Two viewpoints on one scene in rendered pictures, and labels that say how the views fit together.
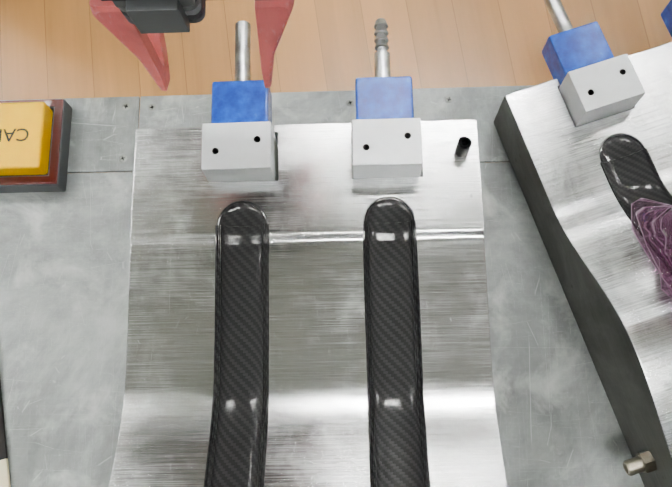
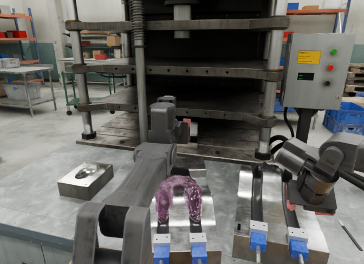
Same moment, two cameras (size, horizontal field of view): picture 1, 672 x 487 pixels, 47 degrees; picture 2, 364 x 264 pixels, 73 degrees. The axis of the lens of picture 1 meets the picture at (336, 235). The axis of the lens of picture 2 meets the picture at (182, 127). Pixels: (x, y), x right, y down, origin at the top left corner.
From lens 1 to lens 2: 85 cm
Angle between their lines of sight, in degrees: 85
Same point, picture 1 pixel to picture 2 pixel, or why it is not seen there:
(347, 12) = not seen: outside the picture
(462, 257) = (241, 213)
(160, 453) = not seen: hidden behind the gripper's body
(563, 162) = (210, 233)
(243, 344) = (288, 212)
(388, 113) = (257, 235)
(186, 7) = not seen: hidden behind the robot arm
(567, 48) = (203, 251)
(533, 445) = (226, 207)
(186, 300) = (304, 219)
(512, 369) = (227, 217)
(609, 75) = (196, 238)
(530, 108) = (215, 245)
